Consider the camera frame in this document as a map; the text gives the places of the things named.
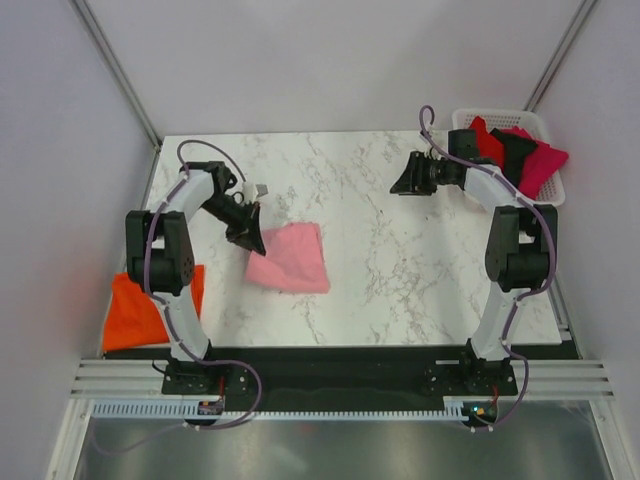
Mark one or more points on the white slotted cable duct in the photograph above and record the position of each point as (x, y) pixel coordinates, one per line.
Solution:
(182, 409)

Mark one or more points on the red t shirt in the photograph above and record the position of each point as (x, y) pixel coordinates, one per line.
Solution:
(489, 146)

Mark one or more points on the corner aluminium post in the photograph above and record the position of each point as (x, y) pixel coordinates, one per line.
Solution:
(568, 40)
(101, 42)

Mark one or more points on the black t shirt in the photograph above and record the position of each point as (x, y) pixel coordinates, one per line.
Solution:
(516, 150)

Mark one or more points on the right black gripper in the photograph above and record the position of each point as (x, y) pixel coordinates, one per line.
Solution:
(412, 181)

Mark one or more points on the folded orange t shirt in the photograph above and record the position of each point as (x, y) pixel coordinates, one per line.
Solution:
(136, 319)

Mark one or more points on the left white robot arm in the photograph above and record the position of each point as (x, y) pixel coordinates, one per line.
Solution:
(159, 253)

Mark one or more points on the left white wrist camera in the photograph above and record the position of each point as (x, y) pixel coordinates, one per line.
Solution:
(252, 192)

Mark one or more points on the magenta t shirt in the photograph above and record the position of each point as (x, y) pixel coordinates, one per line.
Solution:
(540, 167)

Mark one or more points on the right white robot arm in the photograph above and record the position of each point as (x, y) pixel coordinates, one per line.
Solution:
(521, 254)

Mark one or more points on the left corner aluminium post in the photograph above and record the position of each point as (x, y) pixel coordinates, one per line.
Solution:
(101, 42)

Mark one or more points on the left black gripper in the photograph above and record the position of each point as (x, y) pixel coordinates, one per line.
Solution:
(247, 233)

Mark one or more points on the right corner aluminium post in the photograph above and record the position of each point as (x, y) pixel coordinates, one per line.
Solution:
(568, 40)

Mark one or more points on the white plastic laundry basket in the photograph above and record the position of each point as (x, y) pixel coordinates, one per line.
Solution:
(525, 124)

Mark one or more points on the pink t shirt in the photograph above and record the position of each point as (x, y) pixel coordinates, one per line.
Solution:
(294, 261)

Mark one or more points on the aluminium frame rail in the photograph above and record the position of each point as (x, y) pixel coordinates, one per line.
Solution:
(579, 380)

